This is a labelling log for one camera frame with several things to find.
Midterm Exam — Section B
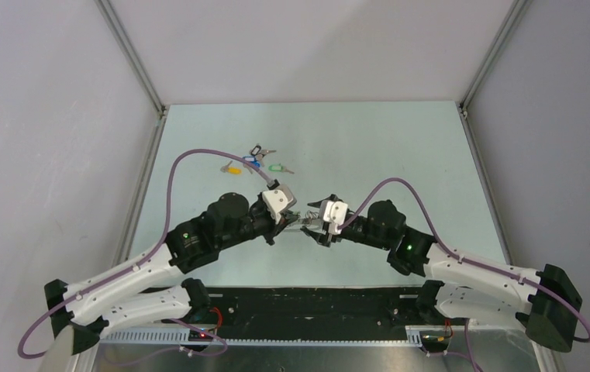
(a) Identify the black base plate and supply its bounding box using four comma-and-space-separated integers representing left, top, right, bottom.
182, 285, 465, 338

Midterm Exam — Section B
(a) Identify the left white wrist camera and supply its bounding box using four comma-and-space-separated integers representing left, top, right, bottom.
260, 184, 297, 225

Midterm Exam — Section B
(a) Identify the metal cable duct rail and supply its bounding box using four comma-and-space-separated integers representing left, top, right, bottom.
100, 327, 421, 347

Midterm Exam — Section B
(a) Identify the aluminium frame post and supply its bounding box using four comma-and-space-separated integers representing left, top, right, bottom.
94, 0, 166, 118
458, 0, 531, 118

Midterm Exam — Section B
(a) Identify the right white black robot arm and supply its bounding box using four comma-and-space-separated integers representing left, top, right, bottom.
303, 195, 582, 353

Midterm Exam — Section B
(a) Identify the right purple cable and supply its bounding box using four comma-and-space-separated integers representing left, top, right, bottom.
336, 177, 590, 344

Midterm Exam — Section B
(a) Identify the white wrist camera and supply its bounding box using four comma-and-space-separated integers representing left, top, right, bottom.
260, 184, 297, 225
319, 200, 348, 236

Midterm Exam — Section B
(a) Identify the left controller board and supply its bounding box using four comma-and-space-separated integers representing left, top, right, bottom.
188, 329, 216, 343

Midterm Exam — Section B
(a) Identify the controller board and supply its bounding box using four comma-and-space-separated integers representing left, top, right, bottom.
420, 334, 452, 354
188, 329, 216, 343

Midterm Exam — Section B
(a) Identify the right aluminium frame post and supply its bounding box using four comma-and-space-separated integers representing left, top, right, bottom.
458, 0, 531, 118

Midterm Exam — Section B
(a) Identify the green tagged key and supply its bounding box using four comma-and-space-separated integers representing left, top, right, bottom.
267, 164, 295, 174

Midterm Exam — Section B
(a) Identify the yellow tagged key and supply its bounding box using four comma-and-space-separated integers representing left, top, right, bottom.
220, 161, 242, 175

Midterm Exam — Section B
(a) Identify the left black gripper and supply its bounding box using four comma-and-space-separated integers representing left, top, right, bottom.
218, 191, 298, 250

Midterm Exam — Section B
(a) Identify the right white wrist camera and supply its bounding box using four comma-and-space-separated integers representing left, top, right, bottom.
319, 200, 348, 236

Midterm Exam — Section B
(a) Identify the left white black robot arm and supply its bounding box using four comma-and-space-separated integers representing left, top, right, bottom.
44, 189, 297, 354

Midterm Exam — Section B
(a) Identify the left aluminium frame post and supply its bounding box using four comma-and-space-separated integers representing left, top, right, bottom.
94, 0, 166, 118

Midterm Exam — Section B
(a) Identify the black tagged key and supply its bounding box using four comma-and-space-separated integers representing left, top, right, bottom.
249, 144, 276, 157

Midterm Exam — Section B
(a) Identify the right controller board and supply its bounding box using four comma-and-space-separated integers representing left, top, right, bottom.
420, 334, 452, 354

